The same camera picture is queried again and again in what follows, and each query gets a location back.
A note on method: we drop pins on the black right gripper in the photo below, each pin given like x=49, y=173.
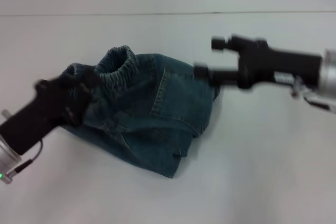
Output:
x=275, y=61

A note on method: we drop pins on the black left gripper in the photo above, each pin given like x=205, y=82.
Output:
x=39, y=119

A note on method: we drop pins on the blue denim shorts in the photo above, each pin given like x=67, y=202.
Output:
x=157, y=108

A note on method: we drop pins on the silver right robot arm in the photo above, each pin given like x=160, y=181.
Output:
x=329, y=72

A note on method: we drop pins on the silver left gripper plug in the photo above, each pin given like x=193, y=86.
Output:
x=5, y=114

